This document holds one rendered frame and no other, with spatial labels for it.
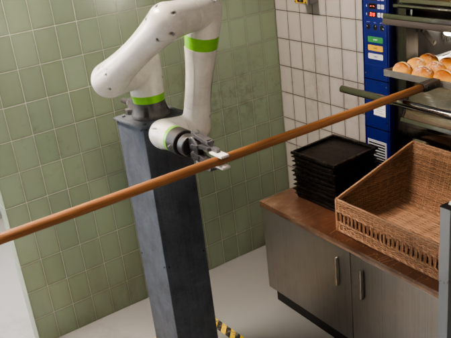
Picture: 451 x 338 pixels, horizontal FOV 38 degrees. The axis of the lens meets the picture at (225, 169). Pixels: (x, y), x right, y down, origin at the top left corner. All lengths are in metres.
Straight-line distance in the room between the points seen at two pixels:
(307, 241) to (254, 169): 0.88
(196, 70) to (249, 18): 1.31
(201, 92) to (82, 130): 1.00
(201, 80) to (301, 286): 1.28
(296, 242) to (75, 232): 1.07
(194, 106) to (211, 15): 0.34
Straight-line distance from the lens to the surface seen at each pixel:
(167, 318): 2.88
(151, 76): 2.46
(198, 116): 2.33
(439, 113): 2.44
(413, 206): 3.04
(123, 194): 1.90
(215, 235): 3.72
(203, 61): 2.23
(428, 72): 2.74
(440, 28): 2.66
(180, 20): 2.07
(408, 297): 2.62
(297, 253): 3.08
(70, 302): 3.45
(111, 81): 2.32
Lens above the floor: 1.96
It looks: 23 degrees down
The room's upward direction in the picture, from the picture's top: 7 degrees counter-clockwise
